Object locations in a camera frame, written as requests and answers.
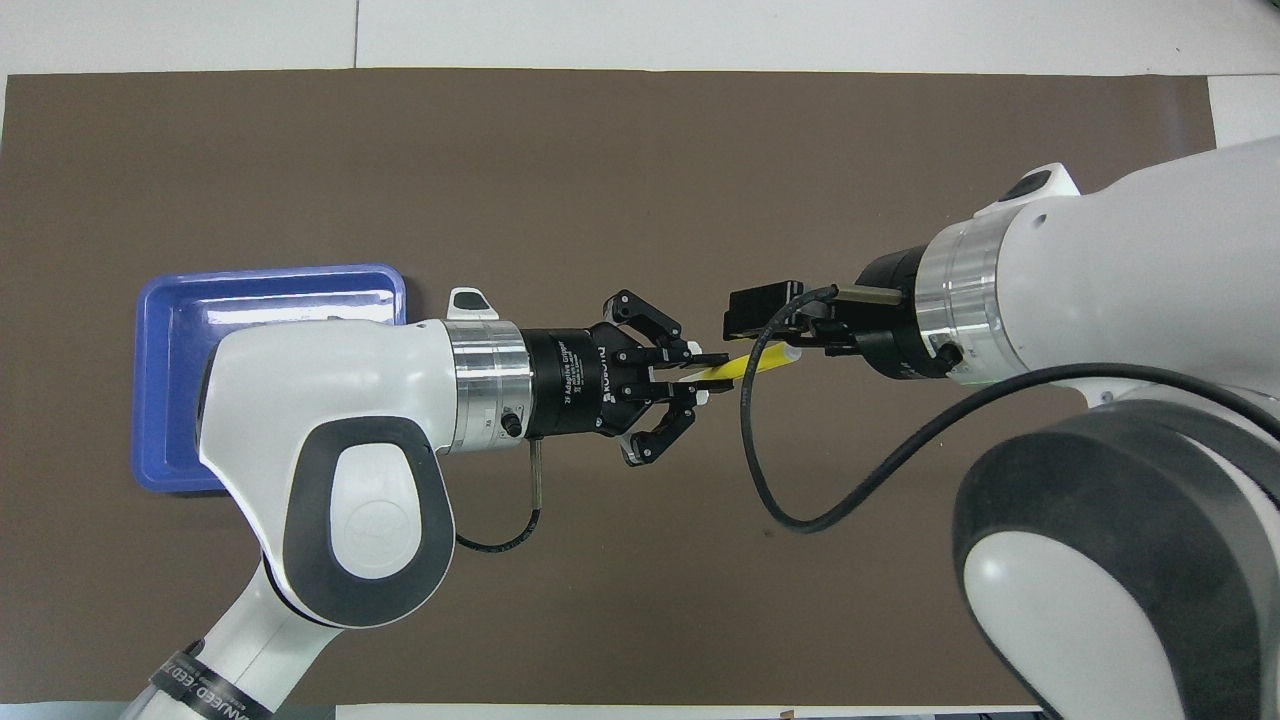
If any yellow pen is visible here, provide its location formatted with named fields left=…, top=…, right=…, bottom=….
left=678, top=342, right=804, bottom=388

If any black cable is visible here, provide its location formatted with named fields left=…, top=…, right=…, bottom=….
left=455, top=410, right=547, bottom=555
left=739, top=283, right=1280, bottom=535

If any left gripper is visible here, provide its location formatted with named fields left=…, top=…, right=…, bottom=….
left=520, top=289, right=732, bottom=469

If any blue plastic tray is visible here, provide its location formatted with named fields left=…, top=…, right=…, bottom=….
left=134, top=262, right=410, bottom=494

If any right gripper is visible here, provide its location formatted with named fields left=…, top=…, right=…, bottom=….
left=798, top=244, right=965, bottom=384

